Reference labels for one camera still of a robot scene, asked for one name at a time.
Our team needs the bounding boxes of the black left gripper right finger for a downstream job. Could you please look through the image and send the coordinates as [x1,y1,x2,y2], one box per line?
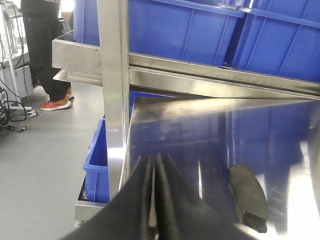
[154,153,253,240]

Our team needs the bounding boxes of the white equipment cart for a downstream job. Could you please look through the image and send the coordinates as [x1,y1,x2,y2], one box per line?
[0,0,34,112]

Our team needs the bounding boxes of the person in black clothes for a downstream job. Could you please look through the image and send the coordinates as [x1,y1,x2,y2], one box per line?
[20,0,74,111]

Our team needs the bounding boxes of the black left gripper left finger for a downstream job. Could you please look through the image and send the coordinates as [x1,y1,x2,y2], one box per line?
[63,155,153,240]

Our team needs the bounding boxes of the blue plastic bin right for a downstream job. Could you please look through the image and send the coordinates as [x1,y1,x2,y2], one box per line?
[225,0,320,83]

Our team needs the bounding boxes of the dark grey brake pad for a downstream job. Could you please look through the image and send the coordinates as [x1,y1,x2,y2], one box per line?
[227,163,268,233]

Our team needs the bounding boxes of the blue bin lower shelf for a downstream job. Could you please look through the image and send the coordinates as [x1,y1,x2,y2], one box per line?
[83,118,110,203]

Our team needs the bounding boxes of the blue plastic bin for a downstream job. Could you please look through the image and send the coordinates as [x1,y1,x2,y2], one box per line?
[225,0,320,83]
[73,0,248,66]

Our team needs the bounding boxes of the steel rack frame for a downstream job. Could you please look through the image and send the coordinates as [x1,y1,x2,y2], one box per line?
[51,0,320,228]

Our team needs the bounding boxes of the blue plastic bin left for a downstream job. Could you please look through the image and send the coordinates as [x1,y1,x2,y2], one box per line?
[73,0,248,66]

